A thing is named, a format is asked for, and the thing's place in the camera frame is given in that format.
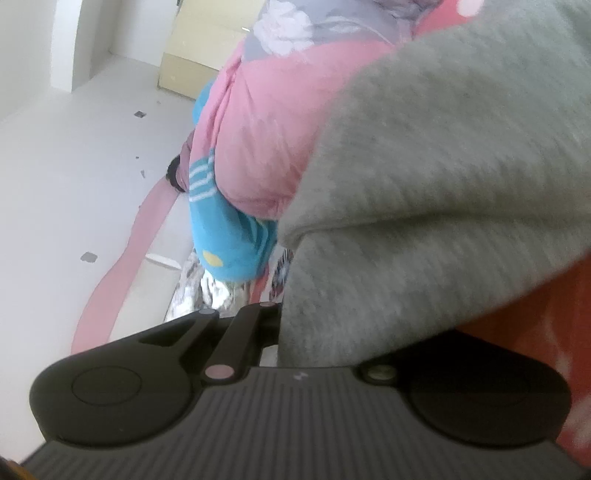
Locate pink cream headboard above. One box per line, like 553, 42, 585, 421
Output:
71, 178, 199, 356

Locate blue striped blanket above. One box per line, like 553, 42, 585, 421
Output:
187, 78, 282, 282

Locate grey sweatpants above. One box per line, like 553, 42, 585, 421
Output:
277, 0, 591, 370

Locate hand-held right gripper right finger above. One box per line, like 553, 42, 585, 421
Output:
358, 355, 402, 385

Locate cream wardrobe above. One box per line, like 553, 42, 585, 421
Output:
157, 0, 269, 100

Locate pink grey floral quilt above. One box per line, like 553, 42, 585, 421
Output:
180, 0, 444, 220

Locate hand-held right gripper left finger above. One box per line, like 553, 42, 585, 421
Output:
139, 301, 283, 384

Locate white patterned blanket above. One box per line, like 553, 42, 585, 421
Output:
164, 249, 296, 324

